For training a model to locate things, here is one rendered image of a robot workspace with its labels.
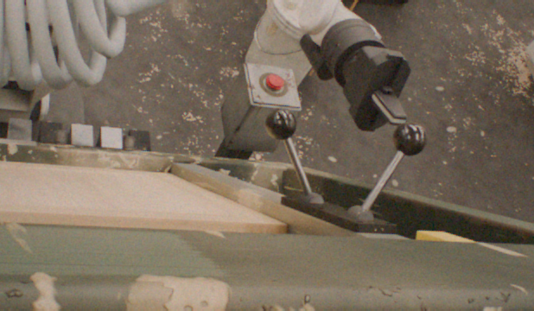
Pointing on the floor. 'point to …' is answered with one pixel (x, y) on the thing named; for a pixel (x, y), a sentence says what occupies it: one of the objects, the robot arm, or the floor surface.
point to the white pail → (281, 39)
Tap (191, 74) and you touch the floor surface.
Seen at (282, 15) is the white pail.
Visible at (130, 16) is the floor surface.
